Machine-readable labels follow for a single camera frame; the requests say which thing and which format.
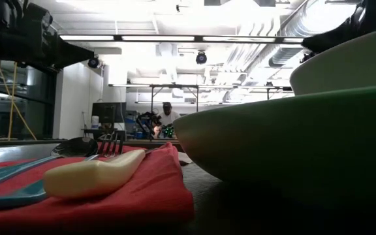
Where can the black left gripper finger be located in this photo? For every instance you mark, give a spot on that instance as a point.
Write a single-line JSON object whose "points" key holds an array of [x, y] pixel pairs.
{"points": [[70, 47], [68, 59]]}

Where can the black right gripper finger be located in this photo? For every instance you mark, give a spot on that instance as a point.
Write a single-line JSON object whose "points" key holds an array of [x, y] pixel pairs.
{"points": [[331, 32], [331, 40]]}

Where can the grey bowl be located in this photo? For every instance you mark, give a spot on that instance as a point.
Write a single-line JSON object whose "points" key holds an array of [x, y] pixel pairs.
{"points": [[354, 65]]}

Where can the green plate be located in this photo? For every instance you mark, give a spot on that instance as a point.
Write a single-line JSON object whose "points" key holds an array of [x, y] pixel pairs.
{"points": [[289, 147]]}

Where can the red cloth napkin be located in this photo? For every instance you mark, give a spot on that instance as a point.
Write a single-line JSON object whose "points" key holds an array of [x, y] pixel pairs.
{"points": [[149, 192]]}

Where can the black background robot arm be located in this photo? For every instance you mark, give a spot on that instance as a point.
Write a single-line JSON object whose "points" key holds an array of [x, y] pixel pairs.
{"points": [[168, 130], [147, 117]]}

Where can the round black ceiling lamp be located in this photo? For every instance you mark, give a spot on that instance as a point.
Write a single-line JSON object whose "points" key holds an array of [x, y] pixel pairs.
{"points": [[201, 58], [93, 62]]}

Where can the black ceiling spotlight cluster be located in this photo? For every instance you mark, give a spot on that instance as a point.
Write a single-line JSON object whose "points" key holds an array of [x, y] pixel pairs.
{"points": [[306, 57]]}

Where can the dark glass partition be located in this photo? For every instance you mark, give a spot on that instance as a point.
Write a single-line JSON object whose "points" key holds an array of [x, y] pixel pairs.
{"points": [[38, 107]]}

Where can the black computer monitor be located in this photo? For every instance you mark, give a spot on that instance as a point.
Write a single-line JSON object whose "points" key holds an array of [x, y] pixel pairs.
{"points": [[108, 112]]}

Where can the white jar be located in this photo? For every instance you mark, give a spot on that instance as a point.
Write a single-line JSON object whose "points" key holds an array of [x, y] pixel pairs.
{"points": [[95, 122]]}

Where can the person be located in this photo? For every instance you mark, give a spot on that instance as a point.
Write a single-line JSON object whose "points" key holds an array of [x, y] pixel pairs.
{"points": [[169, 117]]}

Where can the black background workbench frame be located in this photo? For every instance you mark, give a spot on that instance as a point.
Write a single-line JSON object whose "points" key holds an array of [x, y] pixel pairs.
{"points": [[197, 98]]}

